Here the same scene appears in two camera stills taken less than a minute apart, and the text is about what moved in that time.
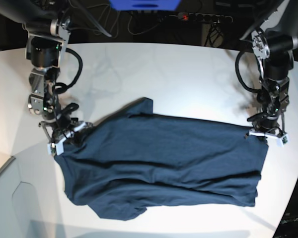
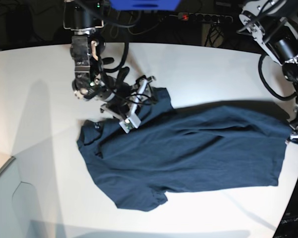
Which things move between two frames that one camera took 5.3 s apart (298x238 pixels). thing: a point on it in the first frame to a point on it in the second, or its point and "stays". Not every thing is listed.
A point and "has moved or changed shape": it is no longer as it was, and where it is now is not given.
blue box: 145,5 stays
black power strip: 200,17 stays
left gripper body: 59,129 to 126,99
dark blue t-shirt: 133,159 has moved or changed shape
